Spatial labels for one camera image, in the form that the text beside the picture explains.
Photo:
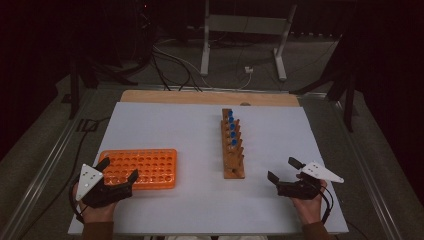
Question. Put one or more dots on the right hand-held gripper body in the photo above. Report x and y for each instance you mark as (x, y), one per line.
(300, 188)

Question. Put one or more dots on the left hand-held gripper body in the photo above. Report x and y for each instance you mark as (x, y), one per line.
(88, 180)

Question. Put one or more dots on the orange plastic tube rack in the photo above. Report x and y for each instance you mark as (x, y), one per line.
(153, 166)

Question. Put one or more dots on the wooden tube rack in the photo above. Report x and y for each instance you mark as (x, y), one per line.
(232, 166)

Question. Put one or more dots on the person's right hand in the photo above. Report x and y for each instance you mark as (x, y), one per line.
(310, 208)

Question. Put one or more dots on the person's left hand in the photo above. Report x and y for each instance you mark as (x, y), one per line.
(100, 214)

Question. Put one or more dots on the white table mat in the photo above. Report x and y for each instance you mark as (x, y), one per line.
(186, 206)

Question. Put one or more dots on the black stand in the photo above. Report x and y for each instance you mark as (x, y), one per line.
(74, 86)
(348, 100)

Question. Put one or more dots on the white plug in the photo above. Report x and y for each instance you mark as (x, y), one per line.
(249, 69)

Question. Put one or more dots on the grey metal stand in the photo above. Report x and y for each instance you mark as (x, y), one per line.
(245, 24)

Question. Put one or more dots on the metal floor rail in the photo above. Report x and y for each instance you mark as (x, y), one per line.
(40, 180)
(370, 173)

